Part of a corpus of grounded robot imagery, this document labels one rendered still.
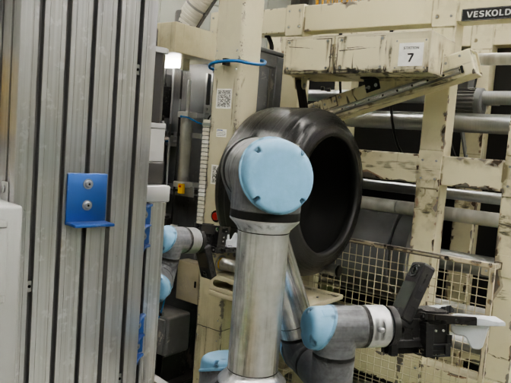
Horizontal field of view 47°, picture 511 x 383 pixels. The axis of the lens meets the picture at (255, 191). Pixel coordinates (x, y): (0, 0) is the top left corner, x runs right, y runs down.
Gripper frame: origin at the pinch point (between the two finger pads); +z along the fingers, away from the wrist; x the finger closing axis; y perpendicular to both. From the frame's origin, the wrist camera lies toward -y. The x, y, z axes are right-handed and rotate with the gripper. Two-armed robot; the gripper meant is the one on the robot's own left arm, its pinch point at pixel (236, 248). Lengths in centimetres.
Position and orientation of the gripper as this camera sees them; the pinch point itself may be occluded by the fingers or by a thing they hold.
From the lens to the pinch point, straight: 185.6
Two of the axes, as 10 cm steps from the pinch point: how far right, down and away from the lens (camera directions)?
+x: -7.9, -1.1, 6.0
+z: 5.9, 1.0, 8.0
